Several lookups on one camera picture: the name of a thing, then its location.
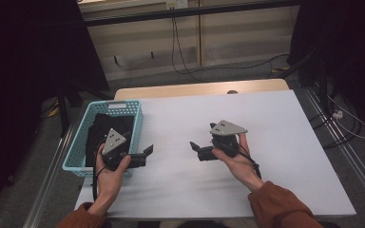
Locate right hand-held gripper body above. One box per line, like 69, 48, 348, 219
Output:
197, 120, 249, 162

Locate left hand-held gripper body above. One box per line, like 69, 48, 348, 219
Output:
100, 127, 147, 172

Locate black cloth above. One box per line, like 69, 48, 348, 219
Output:
85, 112, 136, 168

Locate teal plastic basket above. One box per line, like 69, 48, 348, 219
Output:
62, 100, 144, 178

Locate person's right hand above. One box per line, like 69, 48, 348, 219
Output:
211, 132, 264, 193

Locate person's left hand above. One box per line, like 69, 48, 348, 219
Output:
94, 143, 133, 208

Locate white table mat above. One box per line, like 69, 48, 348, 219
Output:
70, 89, 357, 220

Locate black tripod stand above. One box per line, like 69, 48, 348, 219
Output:
56, 81, 115, 138

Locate beige wooden cabinet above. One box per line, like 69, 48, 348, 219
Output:
76, 0, 300, 82

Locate black metal stand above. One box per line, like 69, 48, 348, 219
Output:
275, 49, 335, 119

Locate black horizontal bar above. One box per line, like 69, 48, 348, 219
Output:
83, 0, 302, 28

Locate black curtain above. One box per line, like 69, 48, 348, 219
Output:
287, 0, 365, 136
0, 0, 111, 222

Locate right hand-held gripper black cable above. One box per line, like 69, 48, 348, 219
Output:
217, 142, 263, 181

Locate hand-held gripper black cable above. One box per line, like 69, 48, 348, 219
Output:
90, 142, 108, 203
217, 142, 263, 181

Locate left hand-held gripper black cable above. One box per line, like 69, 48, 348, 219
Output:
90, 142, 108, 203

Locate long black wall cable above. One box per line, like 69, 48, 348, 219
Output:
170, 8, 291, 84

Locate aluminium floor rail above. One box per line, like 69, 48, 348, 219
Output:
22, 124, 79, 228
303, 83, 365, 208

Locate black floor cables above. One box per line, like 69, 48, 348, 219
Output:
308, 108, 364, 150

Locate white cable with plug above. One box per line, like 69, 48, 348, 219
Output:
325, 94, 365, 141

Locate white wall socket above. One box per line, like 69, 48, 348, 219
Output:
165, 0, 189, 10

